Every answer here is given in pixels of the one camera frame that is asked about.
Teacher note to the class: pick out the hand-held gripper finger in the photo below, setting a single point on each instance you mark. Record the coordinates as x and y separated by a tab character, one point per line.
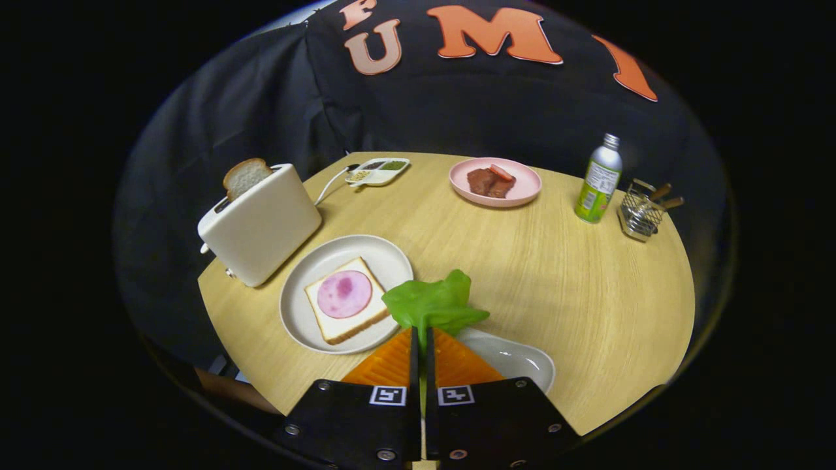
414	365
430	378

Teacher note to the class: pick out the green lettuce leaf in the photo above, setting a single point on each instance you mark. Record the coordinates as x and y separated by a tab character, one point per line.
434	303

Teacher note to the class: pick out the toasted brown bread slice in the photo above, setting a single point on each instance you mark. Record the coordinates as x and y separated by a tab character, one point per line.
247	176

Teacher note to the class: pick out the white bread slice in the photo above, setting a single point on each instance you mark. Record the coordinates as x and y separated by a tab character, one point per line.
346	326

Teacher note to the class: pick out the white oval plate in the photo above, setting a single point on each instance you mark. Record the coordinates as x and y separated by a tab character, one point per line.
516	362

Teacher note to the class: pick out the pink ham slice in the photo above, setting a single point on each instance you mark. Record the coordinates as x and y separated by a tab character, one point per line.
344	295

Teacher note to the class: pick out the round grey plate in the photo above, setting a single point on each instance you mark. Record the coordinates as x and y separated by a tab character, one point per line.
339	251

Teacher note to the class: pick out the brown meat pieces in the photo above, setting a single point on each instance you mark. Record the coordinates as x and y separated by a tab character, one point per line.
483	184

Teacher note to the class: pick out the white divided bean dish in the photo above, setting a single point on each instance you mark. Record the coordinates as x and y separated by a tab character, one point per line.
385	171

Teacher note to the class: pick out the white toaster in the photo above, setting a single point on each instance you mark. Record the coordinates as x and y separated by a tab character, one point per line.
261	228

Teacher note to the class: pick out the pink plate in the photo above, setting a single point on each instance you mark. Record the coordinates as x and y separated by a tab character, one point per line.
526	189

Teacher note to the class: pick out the red sausage slice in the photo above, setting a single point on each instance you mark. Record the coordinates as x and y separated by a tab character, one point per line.
501	173

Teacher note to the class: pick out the green label metal bottle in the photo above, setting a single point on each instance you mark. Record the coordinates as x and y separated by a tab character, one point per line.
597	186

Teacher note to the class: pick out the black backdrop cloth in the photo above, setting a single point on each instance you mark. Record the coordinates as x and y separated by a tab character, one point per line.
248	117

